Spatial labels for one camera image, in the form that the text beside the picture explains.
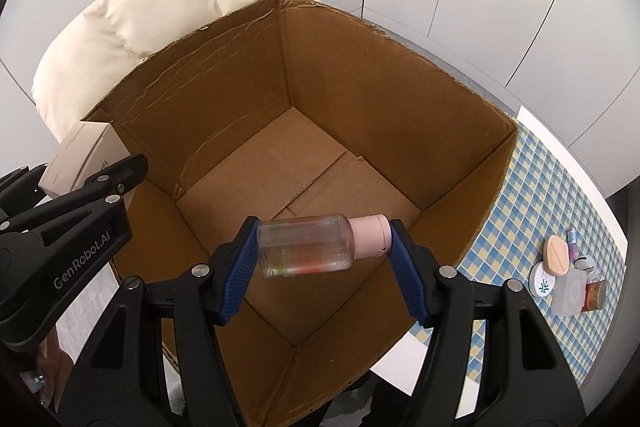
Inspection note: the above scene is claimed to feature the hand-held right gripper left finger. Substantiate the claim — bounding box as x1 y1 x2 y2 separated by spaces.
60 216 263 427

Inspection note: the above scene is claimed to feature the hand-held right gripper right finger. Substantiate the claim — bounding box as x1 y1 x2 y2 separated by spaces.
389 219 588 427

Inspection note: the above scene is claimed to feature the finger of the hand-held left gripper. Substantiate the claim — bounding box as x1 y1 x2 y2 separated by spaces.
10 154 149 228
0 164 48 223

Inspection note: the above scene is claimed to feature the small white cardboard box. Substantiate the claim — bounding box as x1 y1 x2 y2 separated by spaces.
39 121 132 200

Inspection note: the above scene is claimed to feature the clear bottle with pink cap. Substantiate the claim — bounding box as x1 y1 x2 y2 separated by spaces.
256 213 392 279

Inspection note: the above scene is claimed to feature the white round jar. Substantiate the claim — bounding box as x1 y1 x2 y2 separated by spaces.
530 262 563 300

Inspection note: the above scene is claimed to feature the beige powder puff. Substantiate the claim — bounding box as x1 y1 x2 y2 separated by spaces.
545 234 570 275

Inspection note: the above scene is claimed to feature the translucent plastic box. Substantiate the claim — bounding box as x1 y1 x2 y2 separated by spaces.
550 268 587 318

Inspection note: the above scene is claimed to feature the brown jar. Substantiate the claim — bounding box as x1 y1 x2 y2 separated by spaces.
580 278 608 312

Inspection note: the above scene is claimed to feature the brown cardboard box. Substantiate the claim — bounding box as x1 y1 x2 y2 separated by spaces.
80 0 518 427

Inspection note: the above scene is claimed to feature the blue yellow checkered tablecloth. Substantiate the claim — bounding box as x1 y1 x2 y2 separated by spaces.
407 116 628 390

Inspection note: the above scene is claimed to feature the cream padded armchair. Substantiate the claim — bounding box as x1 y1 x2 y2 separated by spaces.
32 0 321 148

